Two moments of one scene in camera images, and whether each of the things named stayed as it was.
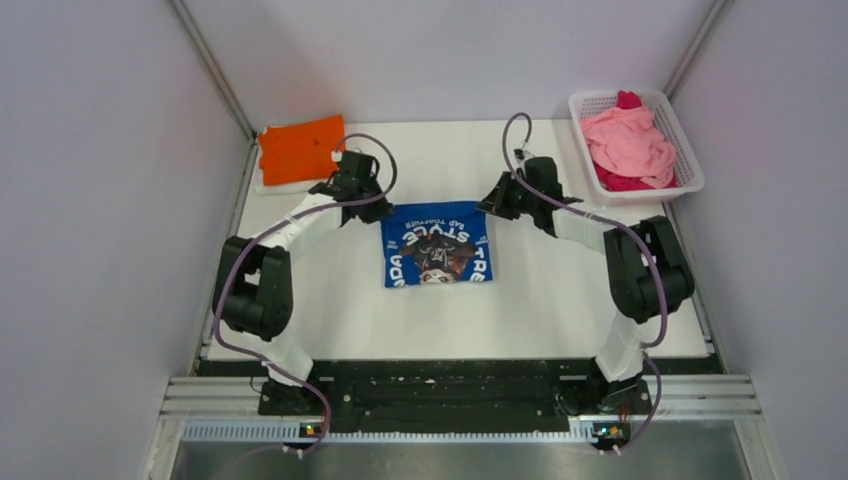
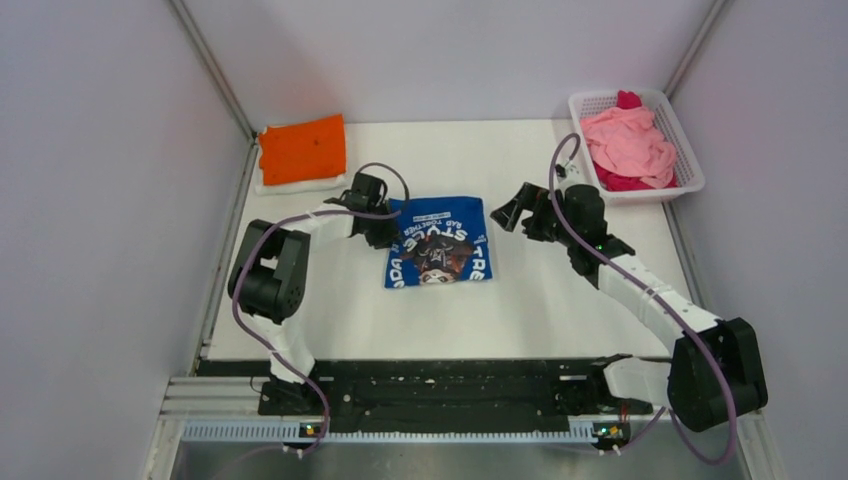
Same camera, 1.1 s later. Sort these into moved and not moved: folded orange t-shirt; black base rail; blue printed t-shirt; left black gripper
Moved: left black gripper
Not moved: folded orange t-shirt; black base rail; blue printed t-shirt
